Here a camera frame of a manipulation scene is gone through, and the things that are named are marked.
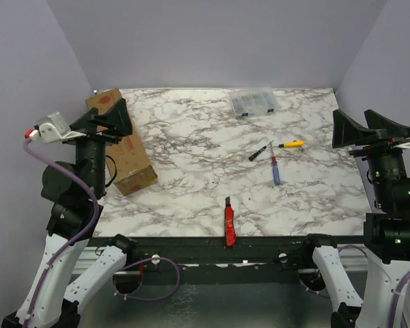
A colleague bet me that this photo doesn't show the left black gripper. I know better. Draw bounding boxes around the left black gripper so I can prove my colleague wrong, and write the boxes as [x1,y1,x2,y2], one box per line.
[63,96,133,194]

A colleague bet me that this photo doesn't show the brown cardboard express box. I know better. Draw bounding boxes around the brown cardboard express box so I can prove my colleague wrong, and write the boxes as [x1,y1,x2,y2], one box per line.
[85,88,158,195]

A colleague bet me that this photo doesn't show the red utility knife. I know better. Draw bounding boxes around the red utility knife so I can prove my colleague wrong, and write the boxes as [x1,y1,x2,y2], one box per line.
[224,197,236,247]

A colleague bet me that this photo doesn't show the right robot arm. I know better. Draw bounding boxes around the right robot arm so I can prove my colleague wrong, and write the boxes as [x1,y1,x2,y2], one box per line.
[300,109,410,327]

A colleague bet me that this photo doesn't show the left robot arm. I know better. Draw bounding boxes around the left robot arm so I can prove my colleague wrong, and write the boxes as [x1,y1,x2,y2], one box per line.
[1,98,139,327]

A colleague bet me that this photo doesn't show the blue red screwdriver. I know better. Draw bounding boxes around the blue red screwdriver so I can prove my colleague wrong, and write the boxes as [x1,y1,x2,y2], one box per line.
[269,144,281,186]

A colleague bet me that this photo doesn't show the clear plastic screw organizer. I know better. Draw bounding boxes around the clear plastic screw organizer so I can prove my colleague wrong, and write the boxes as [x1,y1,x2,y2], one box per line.
[228,87,281,118]

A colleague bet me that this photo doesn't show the green black screwdriver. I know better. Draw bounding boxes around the green black screwdriver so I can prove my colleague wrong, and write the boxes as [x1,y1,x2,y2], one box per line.
[248,141,273,161]

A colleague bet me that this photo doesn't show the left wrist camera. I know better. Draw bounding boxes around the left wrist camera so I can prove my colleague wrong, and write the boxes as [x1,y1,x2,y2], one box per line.
[25,112,87,144]

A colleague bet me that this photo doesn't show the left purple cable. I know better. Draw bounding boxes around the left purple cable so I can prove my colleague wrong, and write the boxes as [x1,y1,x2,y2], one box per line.
[23,138,180,324]

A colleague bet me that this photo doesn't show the purple cable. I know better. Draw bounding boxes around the purple cable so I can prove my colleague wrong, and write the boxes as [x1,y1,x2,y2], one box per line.
[302,244,410,328]
[23,138,180,324]

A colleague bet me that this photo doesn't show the yellow handled screwdriver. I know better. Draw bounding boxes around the yellow handled screwdriver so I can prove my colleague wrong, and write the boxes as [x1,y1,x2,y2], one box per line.
[275,141,304,148]

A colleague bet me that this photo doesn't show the aluminium frame rail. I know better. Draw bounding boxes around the aluminium frame rail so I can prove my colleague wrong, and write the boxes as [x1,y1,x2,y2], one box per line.
[73,247,368,274]

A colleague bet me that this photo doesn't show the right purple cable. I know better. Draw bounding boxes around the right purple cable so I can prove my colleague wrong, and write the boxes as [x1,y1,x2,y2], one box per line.
[302,244,410,328]

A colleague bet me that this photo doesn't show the black mounting rail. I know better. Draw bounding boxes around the black mounting rail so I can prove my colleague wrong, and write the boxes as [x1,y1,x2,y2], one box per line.
[88,234,366,286]

